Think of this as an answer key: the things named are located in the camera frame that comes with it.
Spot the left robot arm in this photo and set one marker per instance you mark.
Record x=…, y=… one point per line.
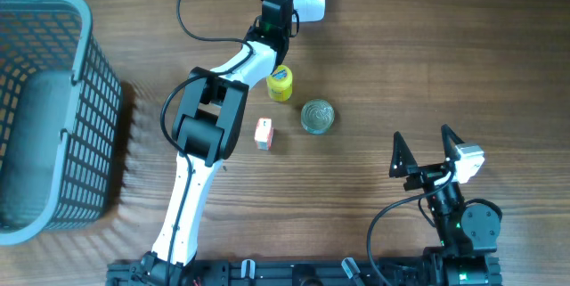
x=204, y=133

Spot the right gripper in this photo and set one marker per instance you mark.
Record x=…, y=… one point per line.
x=423, y=174

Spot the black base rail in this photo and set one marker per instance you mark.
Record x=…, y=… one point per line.
x=311, y=272

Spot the red white small carton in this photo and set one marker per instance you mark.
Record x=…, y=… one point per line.
x=264, y=134

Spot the grey plastic mesh basket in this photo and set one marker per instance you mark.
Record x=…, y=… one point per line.
x=60, y=108

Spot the yellow cylindrical bottle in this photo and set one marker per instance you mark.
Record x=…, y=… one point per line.
x=280, y=84

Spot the silver tin can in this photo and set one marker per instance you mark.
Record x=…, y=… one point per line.
x=317, y=116

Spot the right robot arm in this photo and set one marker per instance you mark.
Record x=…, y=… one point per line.
x=467, y=229

